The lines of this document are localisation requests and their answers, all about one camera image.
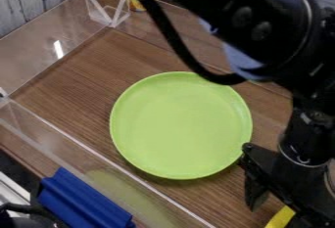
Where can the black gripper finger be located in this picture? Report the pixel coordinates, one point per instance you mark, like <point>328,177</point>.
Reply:
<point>256,190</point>

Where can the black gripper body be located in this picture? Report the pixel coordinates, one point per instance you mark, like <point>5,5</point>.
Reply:
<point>298,185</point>

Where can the yellow green-tipped banana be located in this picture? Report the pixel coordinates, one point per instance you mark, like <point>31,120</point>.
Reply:
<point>282,218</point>

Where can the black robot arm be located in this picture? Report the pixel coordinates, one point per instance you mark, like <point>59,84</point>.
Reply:
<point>287,37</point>

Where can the green round plate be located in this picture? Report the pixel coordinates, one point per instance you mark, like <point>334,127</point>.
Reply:
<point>178,126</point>

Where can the blue plastic clamp block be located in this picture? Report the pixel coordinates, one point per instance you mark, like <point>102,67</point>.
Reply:
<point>79,204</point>

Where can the clear acrylic tray wall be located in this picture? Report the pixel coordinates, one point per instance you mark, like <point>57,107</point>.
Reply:
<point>44,148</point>

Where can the clear acrylic corner bracket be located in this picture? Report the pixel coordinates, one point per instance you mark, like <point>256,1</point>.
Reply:
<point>108,15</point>

